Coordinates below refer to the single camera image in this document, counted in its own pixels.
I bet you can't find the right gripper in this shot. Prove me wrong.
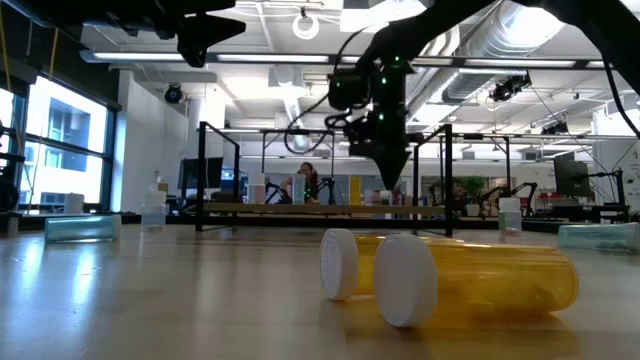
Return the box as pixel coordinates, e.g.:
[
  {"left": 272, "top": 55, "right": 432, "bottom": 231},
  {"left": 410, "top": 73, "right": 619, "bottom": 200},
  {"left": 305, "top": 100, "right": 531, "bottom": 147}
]
[{"left": 349, "top": 112, "right": 424, "bottom": 190}]

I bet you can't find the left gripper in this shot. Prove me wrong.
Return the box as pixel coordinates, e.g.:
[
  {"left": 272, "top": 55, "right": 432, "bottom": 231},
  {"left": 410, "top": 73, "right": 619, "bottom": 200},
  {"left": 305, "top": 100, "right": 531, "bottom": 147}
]
[{"left": 107, "top": 0, "right": 247, "bottom": 69}]

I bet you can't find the orange medicine bottle white cap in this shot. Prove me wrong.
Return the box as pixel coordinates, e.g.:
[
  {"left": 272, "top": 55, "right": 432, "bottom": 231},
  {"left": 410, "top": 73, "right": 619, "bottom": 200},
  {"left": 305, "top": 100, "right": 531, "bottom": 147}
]
[
  {"left": 348, "top": 175, "right": 363, "bottom": 206},
  {"left": 319, "top": 228, "right": 466, "bottom": 302},
  {"left": 373, "top": 232, "right": 580, "bottom": 329}
]

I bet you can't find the LED light bar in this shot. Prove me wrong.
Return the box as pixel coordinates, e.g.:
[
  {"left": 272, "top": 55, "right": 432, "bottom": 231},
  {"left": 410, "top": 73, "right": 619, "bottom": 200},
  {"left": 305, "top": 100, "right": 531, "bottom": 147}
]
[
  {"left": 464, "top": 58, "right": 577, "bottom": 69},
  {"left": 215, "top": 53, "right": 330, "bottom": 64},
  {"left": 92, "top": 51, "right": 184, "bottom": 63}
]

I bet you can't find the person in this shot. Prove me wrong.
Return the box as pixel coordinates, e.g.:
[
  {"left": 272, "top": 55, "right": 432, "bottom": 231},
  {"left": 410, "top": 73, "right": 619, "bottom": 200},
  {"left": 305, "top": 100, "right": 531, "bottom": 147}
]
[{"left": 284, "top": 160, "right": 321, "bottom": 205}]

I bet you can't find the background potted plant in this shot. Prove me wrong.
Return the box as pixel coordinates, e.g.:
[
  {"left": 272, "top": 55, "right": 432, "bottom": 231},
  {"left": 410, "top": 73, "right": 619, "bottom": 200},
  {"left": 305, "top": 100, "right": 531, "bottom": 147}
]
[{"left": 459, "top": 175, "right": 489, "bottom": 217}]

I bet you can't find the black overhead rig beam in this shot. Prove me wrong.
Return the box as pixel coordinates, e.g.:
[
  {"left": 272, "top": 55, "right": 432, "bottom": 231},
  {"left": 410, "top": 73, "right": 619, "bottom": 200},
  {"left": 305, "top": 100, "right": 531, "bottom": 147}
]
[{"left": 79, "top": 49, "right": 640, "bottom": 71}]

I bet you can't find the black computer monitor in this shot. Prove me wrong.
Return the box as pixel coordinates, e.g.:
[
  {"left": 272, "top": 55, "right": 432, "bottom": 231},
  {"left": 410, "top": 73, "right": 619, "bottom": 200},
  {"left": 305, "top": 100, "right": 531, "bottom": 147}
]
[
  {"left": 178, "top": 157, "right": 225, "bottom": 190},
  {"left": 553, "top": 158, "right": 591, "bottom": 199}
]

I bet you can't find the large window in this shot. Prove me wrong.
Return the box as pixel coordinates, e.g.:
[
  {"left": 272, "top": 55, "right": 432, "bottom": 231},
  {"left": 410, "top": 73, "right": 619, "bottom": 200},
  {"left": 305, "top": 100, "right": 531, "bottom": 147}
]
[{"left": 0, "top": 74, "right": 119, "bottom": 217}]

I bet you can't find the white bin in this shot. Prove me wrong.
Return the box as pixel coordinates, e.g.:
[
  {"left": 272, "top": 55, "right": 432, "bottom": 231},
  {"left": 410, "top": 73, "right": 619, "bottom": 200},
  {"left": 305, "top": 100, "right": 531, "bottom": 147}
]
[{"left": 63, "top": 192, "right": 86, "bottom": 215}]

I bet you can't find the black ceiling camera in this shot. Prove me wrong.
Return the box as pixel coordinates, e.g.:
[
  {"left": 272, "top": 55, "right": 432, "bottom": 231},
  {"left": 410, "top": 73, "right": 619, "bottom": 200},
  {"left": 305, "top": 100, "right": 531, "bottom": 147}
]
[
  {"left": 488, "top": 73, "right": 533, "bottom": 104},
  {"left": 163, "top": 83, "right": 184, "bottom": 105}
]

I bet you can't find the wooden shelf black metal frame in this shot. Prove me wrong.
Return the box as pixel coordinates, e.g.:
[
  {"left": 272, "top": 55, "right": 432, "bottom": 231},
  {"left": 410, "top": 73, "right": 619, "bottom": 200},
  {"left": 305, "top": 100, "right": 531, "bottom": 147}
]
[{"left": 195, "top": 121, "right": 455, "bottom": 239}]

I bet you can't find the white ring light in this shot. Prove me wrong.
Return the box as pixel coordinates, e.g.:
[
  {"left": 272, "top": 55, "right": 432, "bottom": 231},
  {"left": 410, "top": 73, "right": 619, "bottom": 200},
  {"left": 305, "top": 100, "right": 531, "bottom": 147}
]
[{"left": 291, "top": 12, "right": 321, "bottom": 41}]

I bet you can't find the silver ventilation duct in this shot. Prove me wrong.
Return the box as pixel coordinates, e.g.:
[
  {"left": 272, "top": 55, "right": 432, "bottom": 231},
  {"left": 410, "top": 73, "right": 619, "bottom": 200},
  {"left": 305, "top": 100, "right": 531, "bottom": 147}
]
[{"left": 407, "top": 0, "right": 576, "bottom": 126}]

